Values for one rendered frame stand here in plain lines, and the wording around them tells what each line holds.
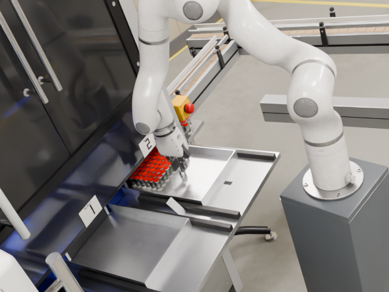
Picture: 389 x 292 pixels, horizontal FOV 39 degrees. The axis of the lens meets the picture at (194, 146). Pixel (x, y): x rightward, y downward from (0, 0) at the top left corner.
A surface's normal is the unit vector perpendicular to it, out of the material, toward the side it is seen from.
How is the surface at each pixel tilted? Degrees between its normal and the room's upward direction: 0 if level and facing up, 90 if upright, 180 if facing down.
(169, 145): 90
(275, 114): 90
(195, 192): 0
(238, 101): 0
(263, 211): 0
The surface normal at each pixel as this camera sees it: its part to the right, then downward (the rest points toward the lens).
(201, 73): -0.29, -0.78
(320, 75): 0.30, -0.65
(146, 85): -0.18, -0.12
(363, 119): -0.47, 0.62
